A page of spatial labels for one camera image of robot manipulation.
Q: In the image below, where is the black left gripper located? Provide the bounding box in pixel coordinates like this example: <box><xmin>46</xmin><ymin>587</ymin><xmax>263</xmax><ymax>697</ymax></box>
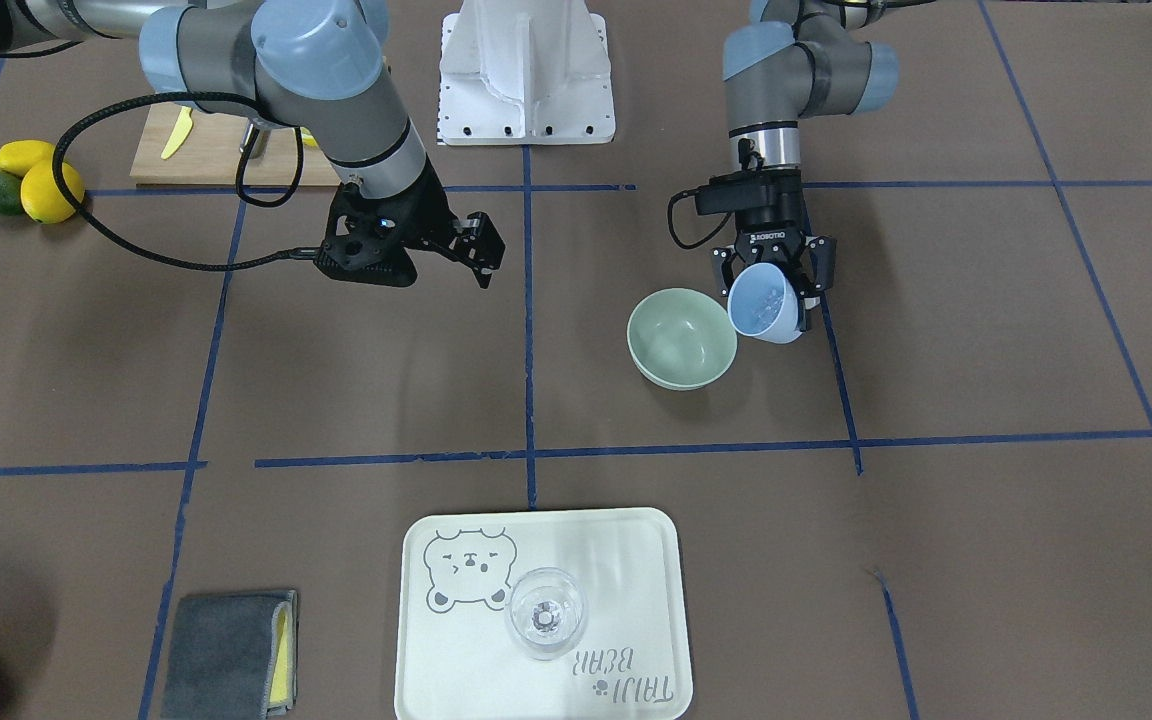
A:
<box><xmin>695</xmin><ymin>168</ymin><xmax>838</xmax><ymax>333</ymax></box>

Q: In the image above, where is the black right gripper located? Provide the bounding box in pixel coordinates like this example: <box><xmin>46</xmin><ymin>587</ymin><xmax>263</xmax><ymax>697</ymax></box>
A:
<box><xmin>335</xmin><ymin>160</ymin><xmax>506</xmax><ymax>290</ymax></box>

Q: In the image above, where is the light blue plastic cup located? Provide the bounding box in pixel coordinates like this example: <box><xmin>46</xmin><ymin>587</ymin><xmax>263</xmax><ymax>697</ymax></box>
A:
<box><xmin>727</xmin><ymin>263</ymin><xmax>805</xmax><ymax>344</ymax></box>

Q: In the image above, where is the green bowl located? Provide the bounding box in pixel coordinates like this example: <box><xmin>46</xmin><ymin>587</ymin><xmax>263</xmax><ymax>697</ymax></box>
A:
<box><xmin>626</xmin><ymin>288</ymin><xmax>738</xmax><ymax>392</ymax></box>

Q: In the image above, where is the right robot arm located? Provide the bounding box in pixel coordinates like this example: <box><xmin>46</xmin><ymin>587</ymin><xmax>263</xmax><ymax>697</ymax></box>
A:
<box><xmin>0</xmin><ymin>1</ymin><xmax>506</xmax><ymax>288</ymax></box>

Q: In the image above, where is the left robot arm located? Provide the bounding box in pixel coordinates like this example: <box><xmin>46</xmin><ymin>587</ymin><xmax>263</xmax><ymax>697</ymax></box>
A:
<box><xmin>685</xmin><ymin>1</ymin><xmax>900</xmax><ymax>344</ymax></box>

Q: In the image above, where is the steel muddler black tip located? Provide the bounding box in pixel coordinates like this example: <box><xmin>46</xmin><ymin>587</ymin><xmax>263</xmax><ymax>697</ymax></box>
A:
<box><xmin>238</xmin><ymin>122</ymin><xmax>271</xmax><ymax>159</ymax></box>

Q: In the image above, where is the wooden cutting board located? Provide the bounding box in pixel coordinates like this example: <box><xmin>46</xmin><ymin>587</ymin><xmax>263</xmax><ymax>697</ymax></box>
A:
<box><xmin>131</xmin><ymin>104</ymin><xmax>296</xmax><ymax>187</ymax></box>

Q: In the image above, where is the yellow plastic knife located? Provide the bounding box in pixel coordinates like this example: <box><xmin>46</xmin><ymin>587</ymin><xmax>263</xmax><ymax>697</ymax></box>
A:
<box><xmin>160</xmin><ymin>108</ymin><xmax>195</xmax><ymax>161</ymax></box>

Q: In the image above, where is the clear wine glass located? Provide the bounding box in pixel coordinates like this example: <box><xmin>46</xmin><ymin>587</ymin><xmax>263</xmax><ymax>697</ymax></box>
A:
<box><xmin>506</xmin><ymin>568</ymin><xmax>588</xmax><ymax>661</ymax></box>

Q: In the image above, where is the cream bear tray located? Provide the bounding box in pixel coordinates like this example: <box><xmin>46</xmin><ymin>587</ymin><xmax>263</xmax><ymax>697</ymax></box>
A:
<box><xmin>394</xmin><ymin>507</ymin><xmax>694</xmax><ymax>719</ymax></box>

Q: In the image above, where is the yellow lemon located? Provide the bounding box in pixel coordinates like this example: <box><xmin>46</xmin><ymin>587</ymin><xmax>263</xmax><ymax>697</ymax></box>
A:
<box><xmin>0</xmin><ymin>138</ymin><xmax>56</xmax><ymax>179</ymax></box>
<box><xmin>20</xmin><ymin>161</ymin><xmax>86</xmax><ymax>225</ymax></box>

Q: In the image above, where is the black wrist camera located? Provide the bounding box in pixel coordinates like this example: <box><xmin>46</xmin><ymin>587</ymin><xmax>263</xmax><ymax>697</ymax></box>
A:
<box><xmin>314</xmin><ymin>183</ymin><xmax>419</xmax><ymax>288</ymax></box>

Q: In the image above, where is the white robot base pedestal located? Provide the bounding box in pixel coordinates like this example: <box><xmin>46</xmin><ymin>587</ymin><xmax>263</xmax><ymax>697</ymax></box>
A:
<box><xmin>435</xmin><ymin>1</ymin><xmax>617</xmax><ymax>146</ymax></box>

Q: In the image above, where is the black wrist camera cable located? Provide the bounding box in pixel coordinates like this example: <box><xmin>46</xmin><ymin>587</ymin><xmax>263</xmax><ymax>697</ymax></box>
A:
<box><xmin>52</xmin><ymin>92</ymin><xmax>338</xmax><ymax>273</ymax></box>

